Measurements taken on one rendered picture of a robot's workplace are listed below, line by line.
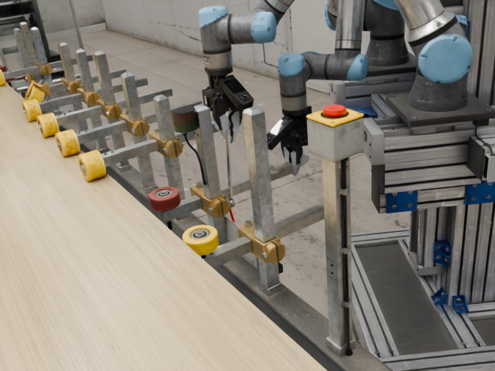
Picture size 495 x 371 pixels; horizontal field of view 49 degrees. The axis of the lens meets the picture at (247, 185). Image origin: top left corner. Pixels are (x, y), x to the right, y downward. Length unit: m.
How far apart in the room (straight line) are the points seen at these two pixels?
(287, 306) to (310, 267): 1.35
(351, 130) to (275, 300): 0.56
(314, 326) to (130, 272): 0.43
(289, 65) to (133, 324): 0.84
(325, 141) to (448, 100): 0.63
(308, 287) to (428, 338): 0.73
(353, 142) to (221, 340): 0.40
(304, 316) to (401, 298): 0.90
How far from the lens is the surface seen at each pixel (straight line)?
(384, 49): 1.94
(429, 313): 2.08
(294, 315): 1.29
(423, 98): 1.50
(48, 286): 1.19
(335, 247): 1.03
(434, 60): 1.31
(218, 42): 1.41
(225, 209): 1.45
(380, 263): 2.31
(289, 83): 1.53
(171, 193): 1.44
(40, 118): 2.05
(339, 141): 0.91
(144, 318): 1.02
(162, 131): 1.61
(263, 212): 1.23
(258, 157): 1.17
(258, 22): 1.37
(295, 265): 2.67
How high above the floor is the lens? 1.53
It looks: 26 degrees down
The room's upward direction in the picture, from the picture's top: 6 degrees counter-clockwise
